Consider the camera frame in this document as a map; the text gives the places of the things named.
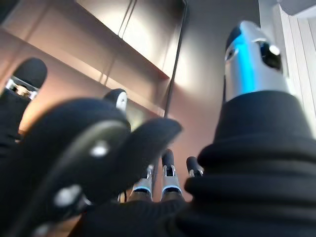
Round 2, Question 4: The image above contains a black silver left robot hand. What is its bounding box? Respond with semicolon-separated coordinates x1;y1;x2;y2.
0;57;184;237

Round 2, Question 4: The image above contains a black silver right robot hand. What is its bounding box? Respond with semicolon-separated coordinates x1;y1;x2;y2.
81;20;316;237

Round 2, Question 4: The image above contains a glossy brown wooden cabinet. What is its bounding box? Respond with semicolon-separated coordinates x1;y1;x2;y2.
0;0;190;129

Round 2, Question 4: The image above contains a white slatted panel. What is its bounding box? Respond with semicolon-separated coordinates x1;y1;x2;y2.
278;4;316;139

